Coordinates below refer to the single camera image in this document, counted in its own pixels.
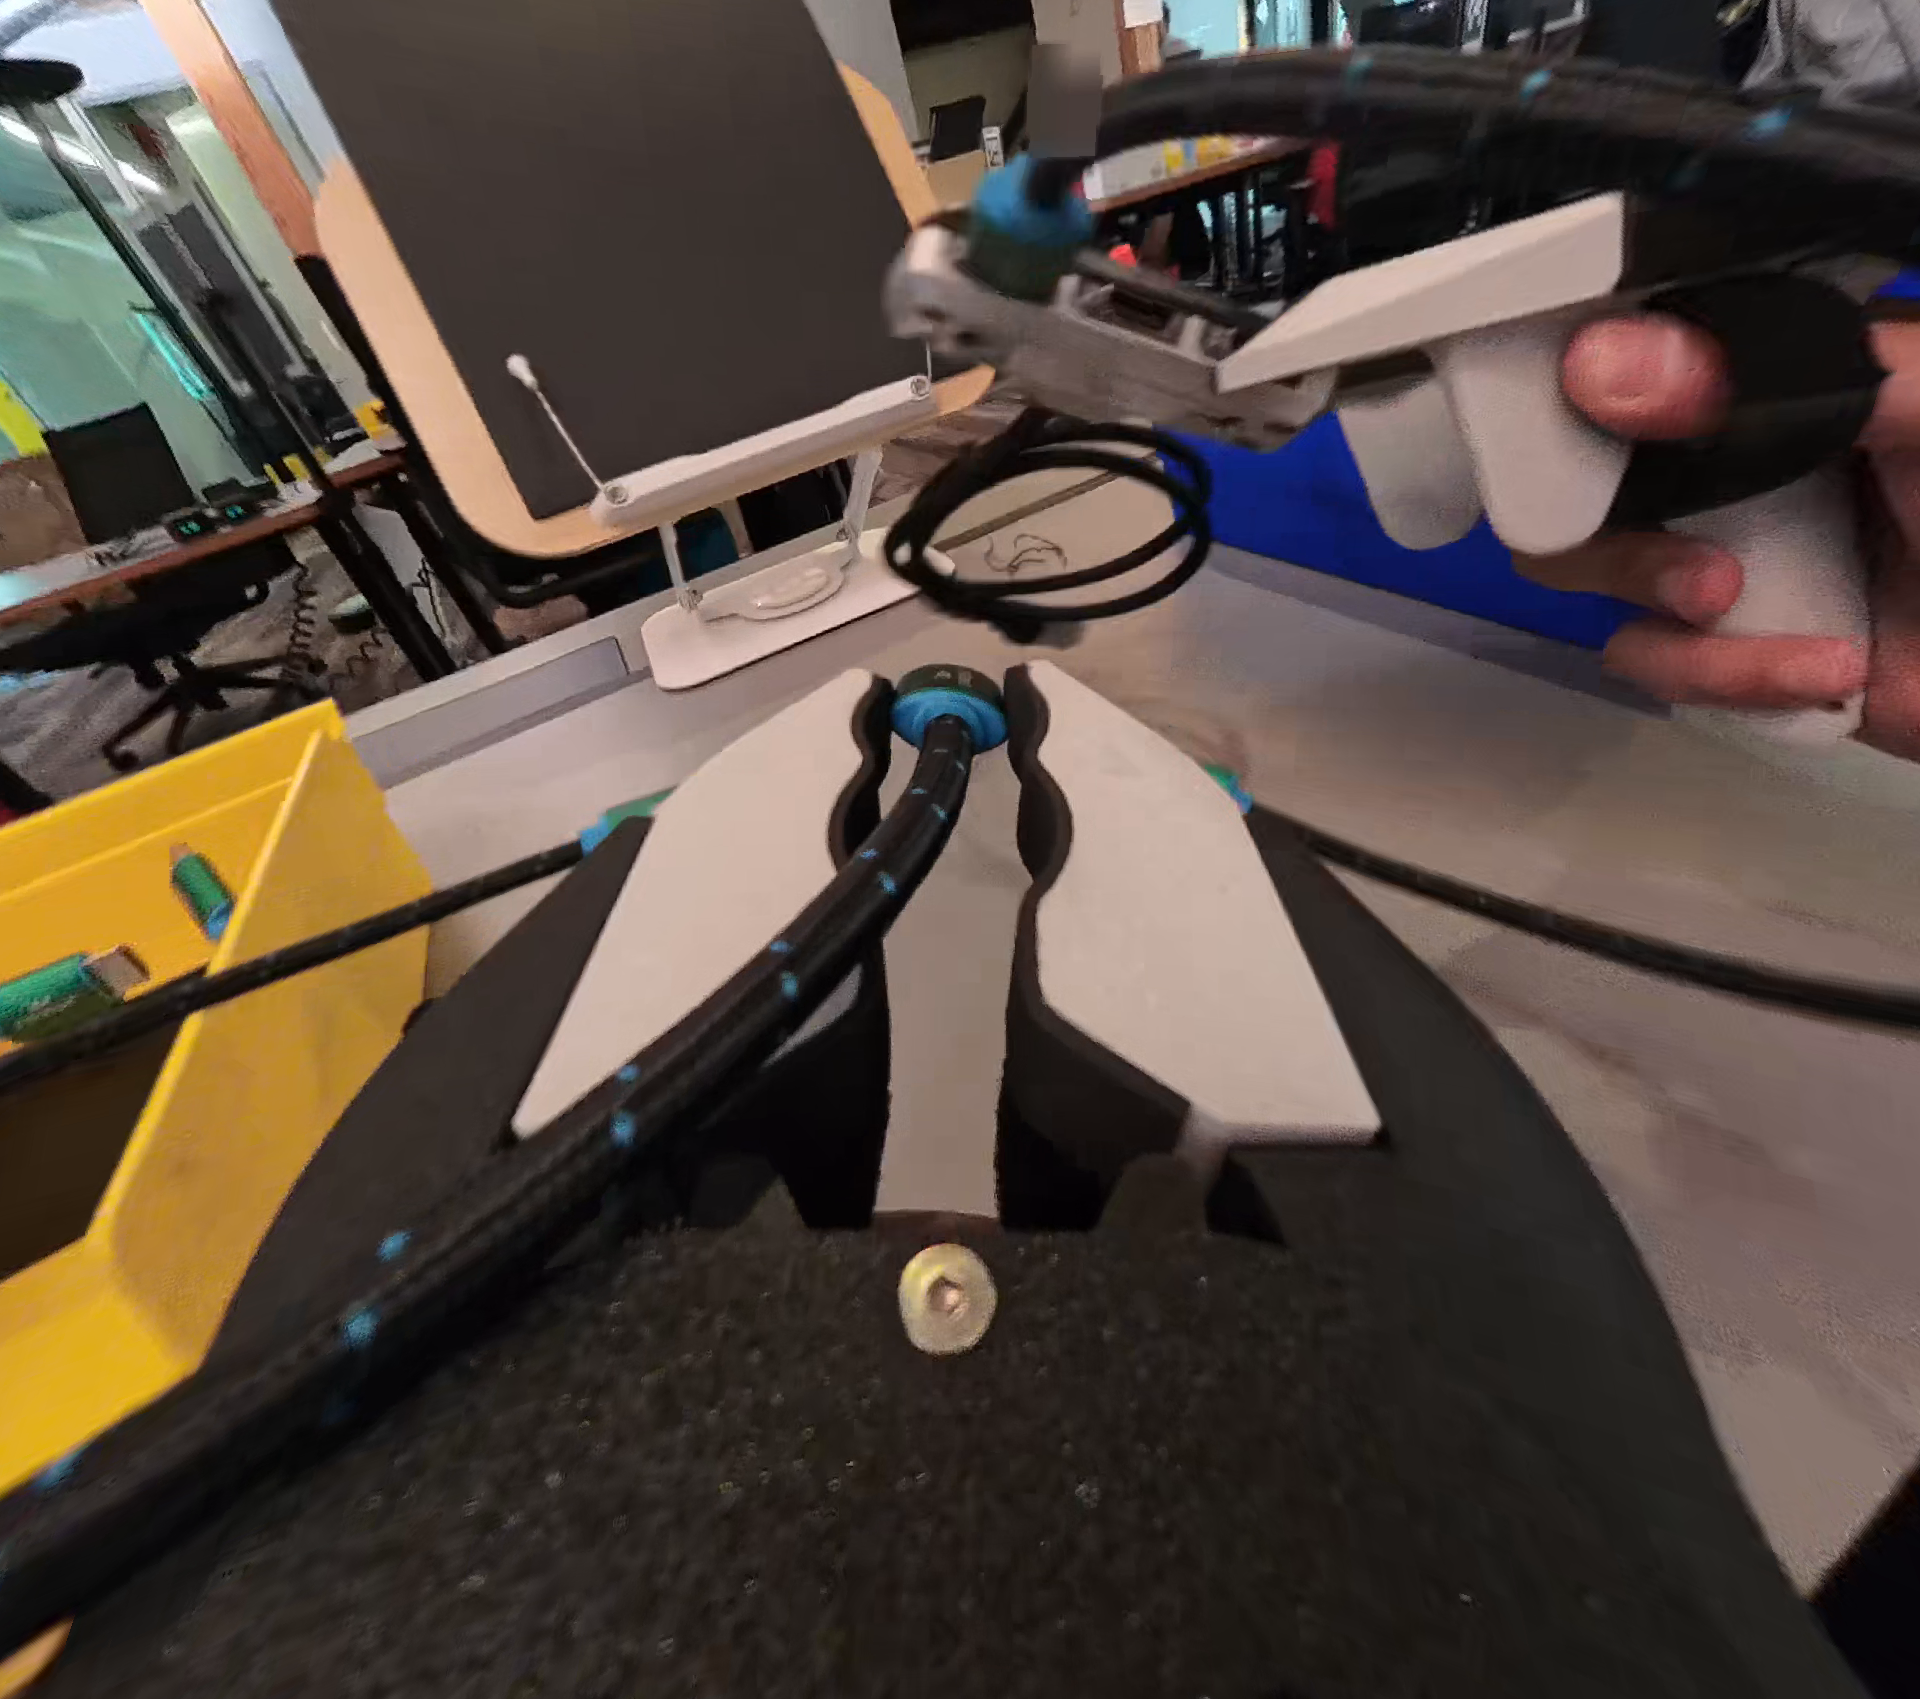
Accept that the yellow plastic bin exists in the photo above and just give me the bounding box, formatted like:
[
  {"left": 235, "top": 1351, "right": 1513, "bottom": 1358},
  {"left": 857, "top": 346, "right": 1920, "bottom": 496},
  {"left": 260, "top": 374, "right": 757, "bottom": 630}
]
[{"left": 0, "top": 700, "right": 437, "bottom": 1699}]

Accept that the grey HDMI switch box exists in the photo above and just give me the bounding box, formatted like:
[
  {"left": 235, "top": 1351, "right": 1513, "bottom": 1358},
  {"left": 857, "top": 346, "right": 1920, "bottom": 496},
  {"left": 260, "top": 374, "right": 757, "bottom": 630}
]
[{"left": 884, "top": 221, "right": 1336, "bottom": 444}]

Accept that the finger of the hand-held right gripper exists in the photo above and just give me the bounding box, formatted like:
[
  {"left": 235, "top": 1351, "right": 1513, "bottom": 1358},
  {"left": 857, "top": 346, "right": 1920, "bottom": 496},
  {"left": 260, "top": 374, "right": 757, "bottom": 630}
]
[
  {"left": 1217, "top": 196, "right": 1630, "bottom": 391},
  {"left": 1204, "top": 353, "right": 1485, "bottom": 554}
]

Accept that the blue plastic bin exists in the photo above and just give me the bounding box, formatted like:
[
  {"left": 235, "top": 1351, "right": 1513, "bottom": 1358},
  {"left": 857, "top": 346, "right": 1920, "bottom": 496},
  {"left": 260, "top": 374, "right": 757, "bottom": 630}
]
[{"left": 1162, "top": 411, "right": 1653, "bottom": 654}]

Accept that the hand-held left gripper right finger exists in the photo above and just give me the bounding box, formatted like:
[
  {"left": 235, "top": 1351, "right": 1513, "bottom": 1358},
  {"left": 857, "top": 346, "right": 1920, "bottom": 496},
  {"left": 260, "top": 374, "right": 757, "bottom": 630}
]
[{"left": 997, "top": 662, "right": 1389, "bottom": 1225}]

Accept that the black office chair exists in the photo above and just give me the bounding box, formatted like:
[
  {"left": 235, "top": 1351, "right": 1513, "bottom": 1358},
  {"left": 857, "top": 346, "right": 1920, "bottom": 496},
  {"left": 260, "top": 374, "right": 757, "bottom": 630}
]
[{"left": 0, "top": 543, "right": 324, "bottom": 767}]

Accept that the wooden desk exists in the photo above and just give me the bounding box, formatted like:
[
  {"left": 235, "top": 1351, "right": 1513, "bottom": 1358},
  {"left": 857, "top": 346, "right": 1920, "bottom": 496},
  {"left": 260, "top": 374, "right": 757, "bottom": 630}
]
[{"left": 0, "top": 444, "right": 414, "bottom": 680}]

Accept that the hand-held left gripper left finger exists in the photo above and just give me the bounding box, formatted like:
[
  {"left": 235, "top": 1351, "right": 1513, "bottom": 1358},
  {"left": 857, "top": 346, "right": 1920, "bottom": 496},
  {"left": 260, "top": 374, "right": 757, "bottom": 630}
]
[{"left": 507, "top": 673, "right": 897, "bottom": 1225}]

